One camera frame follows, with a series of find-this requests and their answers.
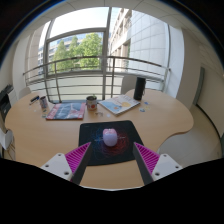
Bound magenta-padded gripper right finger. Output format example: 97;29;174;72
132;142;184;186

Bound red dark magazine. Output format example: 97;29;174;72
45;102;87;121

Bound white chair wooden legs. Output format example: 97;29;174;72
0;128;16;161

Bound patterned drink can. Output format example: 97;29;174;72
39;95;49;112

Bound black mouse pad red-blue print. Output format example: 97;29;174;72
78;120;145;167

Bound white chair backrest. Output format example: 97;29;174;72
120;74;138;95
18;86;33;100

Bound black office printer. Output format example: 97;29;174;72
0;84;14;121

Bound white mug with plant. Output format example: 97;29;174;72
85;94;98;112

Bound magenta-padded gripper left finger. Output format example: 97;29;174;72
40;142;93;186

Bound small black stapler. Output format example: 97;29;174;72
29;95;40;105

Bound light blue picture book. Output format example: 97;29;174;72
98;94;141;116

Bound black cylinder speaker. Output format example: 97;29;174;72
133;76;147;101

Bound grey-green door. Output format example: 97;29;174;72
193;66;206;107

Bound metal balcony railing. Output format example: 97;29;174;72
22;55;171;103

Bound lilac pink computer mouse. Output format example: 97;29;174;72
102;128;119;148

